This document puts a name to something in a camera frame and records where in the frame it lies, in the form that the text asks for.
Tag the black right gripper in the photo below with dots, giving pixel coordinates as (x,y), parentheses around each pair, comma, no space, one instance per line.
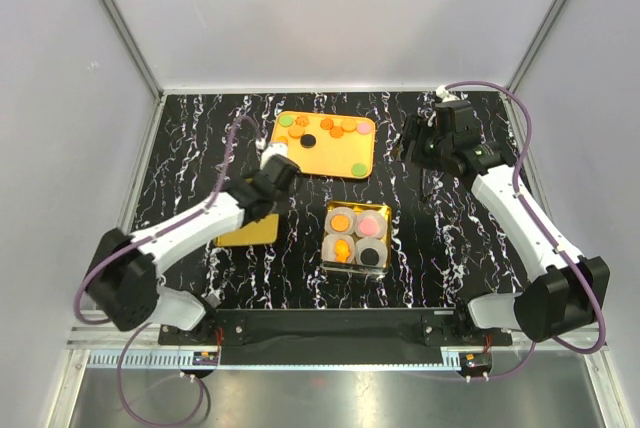
(416,128)

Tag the gold tin lid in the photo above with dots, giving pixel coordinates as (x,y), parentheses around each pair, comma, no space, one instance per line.
(261,232)

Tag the orange round cookie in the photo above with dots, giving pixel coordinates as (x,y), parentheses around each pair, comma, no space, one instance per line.
(296,132)
(340,223)
(349,125)

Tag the pink round cookie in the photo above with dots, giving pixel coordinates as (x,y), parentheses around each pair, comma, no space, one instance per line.
(369,227)
(364,128)

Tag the black sandwich cookie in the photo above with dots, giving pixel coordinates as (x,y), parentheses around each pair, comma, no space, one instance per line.
(308,141)
(369,257)

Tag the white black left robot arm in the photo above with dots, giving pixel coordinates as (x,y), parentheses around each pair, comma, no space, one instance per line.
(123,280)

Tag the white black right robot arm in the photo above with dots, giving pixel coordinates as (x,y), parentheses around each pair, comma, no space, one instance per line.
(566,290)

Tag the green round cookie back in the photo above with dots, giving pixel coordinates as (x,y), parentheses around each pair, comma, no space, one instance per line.
(285,120)

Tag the green round cookie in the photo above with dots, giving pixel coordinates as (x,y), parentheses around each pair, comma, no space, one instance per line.
(285,120)
(359,170)

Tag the orange plastic tray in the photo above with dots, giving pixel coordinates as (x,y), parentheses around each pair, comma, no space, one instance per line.
(331,157)

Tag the orange flower cookie back left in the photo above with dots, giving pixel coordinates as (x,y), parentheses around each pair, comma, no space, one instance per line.
(302,121)

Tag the orange flower cookie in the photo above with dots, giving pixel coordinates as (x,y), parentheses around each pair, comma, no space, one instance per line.
(327,124)
(336,132)
(302,121)

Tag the orange flower cookie middle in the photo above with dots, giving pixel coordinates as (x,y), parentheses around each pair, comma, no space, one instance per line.
(327,124)

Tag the orange flower cookie centre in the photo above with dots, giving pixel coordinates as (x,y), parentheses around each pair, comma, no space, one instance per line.
(336,132)

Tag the white paper cup back left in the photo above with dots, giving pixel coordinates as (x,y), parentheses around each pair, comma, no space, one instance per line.
(344,211)

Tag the white paper cup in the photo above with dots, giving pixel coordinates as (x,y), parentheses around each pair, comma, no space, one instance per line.
(344,211)
(378,217)
(372,243)
(328,255)

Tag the green round cookie front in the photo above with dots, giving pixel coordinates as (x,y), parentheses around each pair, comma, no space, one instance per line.
(359,170)

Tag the pink round cookie back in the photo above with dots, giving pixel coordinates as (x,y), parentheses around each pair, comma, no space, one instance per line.
(364,128)

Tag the white paper cup front left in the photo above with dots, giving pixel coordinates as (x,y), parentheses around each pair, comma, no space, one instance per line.
(328,255)

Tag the orange round cookie back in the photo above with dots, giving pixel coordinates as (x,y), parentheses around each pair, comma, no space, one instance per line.
(349,125)

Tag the gold cookie tin box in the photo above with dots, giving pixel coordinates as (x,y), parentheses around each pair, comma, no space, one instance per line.
(352,268)

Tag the white paper cup back right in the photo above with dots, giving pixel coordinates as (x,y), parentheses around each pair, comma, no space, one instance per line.
(378,217)

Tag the white paper cup front right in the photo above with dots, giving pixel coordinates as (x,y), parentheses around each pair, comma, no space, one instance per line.
(372,243)

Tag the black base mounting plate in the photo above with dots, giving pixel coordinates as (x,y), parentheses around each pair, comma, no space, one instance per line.
(328,337)

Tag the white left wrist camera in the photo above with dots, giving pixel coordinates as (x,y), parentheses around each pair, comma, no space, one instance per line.
(268,149)

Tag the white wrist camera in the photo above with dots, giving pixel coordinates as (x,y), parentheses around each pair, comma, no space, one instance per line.
(268,149)
(444,95)

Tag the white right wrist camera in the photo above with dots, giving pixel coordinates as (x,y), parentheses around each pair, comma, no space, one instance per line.
(444,95)

